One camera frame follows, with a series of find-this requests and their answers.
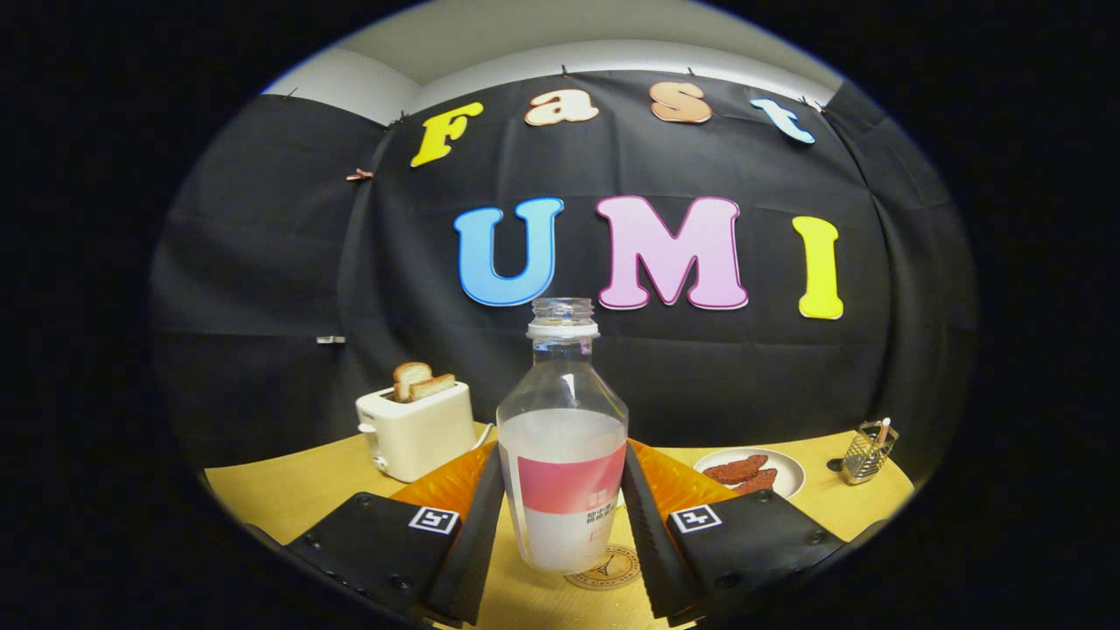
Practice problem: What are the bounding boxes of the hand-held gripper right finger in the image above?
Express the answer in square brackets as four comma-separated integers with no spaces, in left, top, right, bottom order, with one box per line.
[617,440,848,627]

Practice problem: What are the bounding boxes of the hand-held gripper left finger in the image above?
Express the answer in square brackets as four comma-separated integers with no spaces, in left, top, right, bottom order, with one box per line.
[282,440,507,627]

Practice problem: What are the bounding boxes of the round wooden coaster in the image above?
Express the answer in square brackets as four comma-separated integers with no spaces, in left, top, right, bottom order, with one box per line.
[564,544,642,592]

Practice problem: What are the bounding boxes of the clear juice bottle red label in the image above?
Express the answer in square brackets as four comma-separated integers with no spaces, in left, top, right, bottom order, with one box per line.
[496,297,629,576]

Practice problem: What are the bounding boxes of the red meat strip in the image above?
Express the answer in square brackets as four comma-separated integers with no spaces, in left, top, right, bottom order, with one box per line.
[703,454,769,485]
[724,469,779,496]

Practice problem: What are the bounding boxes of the cream toaster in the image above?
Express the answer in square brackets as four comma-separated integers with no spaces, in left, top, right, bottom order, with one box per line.
[355,381,479,484]

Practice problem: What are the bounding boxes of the white round plate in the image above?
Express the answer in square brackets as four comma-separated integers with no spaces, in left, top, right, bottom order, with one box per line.
[692,448,806,501]

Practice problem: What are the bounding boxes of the wooden table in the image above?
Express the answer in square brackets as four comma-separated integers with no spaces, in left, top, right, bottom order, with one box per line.
[203,424,915,630]

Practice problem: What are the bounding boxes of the black backdrop cloth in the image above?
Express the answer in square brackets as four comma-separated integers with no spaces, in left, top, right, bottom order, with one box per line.
[149,68,977,482]

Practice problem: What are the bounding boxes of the metal wire holder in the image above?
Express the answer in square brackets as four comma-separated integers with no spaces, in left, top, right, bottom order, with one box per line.
[827,418,900,486]

